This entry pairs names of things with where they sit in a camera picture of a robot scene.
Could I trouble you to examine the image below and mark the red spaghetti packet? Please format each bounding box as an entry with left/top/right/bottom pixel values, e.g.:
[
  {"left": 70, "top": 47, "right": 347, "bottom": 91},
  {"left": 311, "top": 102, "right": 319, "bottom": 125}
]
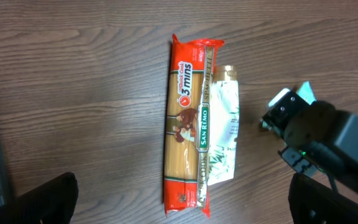
[{"left": 163, "top": 35, "right": 224, "bottom": 217}]

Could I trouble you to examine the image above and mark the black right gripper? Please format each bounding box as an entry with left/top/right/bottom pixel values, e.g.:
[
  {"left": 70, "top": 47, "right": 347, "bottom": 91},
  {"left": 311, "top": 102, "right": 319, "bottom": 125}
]
[{"left": 261, "top": 90, "right": 317, "bottom": 174}]

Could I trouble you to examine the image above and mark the teal wet wipes packet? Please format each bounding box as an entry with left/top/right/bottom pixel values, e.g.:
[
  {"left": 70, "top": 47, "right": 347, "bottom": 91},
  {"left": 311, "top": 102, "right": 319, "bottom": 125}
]
[{"left": 260, "top": 81, "right": 316, "bottom": 136}]

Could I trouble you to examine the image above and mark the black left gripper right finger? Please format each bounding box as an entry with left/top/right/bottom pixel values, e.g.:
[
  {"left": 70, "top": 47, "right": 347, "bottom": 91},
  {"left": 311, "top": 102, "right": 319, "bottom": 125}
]
[{"left": 288, "top": 173, "right": 358, "bottom": 224}]

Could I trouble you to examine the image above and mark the white tube gold cap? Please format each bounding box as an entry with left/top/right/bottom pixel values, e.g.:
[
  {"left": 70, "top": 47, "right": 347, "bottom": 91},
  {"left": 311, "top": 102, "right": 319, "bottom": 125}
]
[{"left": 208, "top": 65, "right": 240, "bottom": 185}]

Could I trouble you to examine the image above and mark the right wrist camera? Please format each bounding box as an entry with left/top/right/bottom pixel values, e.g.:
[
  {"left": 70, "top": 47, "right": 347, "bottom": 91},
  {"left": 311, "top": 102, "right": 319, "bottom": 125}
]
[{"left": 268, "top": 88, "right": 290, "bottom": 108}]

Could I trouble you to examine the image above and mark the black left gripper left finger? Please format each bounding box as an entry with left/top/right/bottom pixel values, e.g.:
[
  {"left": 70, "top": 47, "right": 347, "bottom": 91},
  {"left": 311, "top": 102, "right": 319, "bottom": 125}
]
[{"left": 0, "top": 172, "right": 78, "bottom": 224}]

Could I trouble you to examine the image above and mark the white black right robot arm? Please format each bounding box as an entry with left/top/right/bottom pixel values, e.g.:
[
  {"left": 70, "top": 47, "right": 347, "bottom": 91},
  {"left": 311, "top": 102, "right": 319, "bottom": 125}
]
[{"left": 262, "top": 91, "right": 358, "bottom": 194}]

